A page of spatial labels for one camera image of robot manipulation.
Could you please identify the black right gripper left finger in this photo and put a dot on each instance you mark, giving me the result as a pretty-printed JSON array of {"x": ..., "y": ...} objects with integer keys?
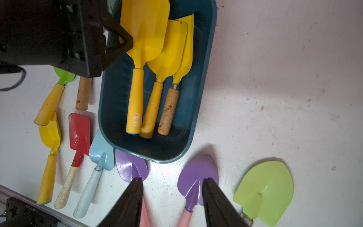
[{"x": 127, "y": 210}]

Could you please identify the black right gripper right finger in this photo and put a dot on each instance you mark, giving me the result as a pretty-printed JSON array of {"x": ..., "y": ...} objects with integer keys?
[{"x": 219, "y": 212}]

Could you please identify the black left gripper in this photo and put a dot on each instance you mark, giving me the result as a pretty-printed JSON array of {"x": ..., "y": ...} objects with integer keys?
[{"x": 62, "y": 34}]

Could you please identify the yellow square shovel yellow handle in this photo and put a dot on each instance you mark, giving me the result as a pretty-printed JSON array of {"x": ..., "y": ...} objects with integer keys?
[{"x": 146, "y": 22}]

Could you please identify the yellow shovel wooden handle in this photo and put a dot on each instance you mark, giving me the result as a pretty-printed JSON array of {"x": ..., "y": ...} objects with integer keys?
[{"x": 174, "y": 90}]

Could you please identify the light blue shovel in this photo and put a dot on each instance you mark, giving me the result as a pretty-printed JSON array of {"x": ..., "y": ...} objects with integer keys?
[{"x": 102, "y": 154}]

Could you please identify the purple shovel pink handle right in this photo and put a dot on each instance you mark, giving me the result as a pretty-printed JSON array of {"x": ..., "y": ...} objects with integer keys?
[{"x": 190, "y": 184}]

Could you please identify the purple shovel pink handle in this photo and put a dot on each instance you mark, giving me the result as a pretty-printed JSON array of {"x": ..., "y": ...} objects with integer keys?
[
  {"x": 190, "y": 184},
  {"x": 130, "y": 167}
]

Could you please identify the purple shovel pink handle left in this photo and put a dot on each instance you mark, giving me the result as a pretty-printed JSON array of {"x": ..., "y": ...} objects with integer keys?
[{"x": 130, "y": 167}]

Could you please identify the light green shovel wooden handle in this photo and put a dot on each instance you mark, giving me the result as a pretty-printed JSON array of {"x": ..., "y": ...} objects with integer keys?
[{"x": 265, "y": 192}]

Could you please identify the red shovel wooden handle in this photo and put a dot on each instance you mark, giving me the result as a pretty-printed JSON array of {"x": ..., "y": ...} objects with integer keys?
[{"x": 80, "y": 141}]

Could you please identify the green shovel yellow handle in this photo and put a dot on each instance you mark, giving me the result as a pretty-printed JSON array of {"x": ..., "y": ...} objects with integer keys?
[{"x": 47, "y": 110}]

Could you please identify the yellow shovel blue tipped handle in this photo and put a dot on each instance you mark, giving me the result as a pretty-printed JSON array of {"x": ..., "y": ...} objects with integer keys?
[{"x": 51, "y": 137}]

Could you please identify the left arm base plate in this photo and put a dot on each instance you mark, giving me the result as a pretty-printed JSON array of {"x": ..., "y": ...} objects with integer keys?
[{"x": 21, "y": 214}]

